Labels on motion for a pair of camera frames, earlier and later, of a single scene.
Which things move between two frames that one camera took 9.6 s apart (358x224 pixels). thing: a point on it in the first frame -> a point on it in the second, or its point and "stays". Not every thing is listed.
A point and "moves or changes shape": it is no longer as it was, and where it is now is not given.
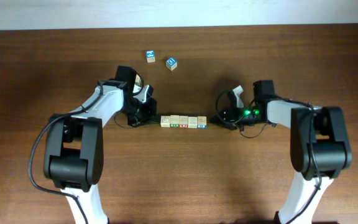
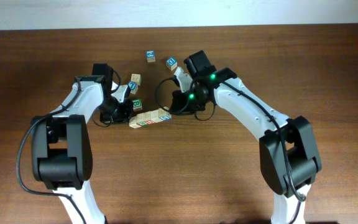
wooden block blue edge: [201, 122] -> [164, 114]
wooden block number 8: [183, 122] moves or changes shape
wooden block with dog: [138, 79] stays
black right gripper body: [236, 114] -> [187, 102]
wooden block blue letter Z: [150, 55] stays
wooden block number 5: [174, 121] moves or changes shape
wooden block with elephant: [165, 121] moves or changes shape
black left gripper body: [138, 112] -> [115, 111]
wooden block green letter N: [192, 122] moves or changes shape
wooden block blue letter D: [171, 63] stays
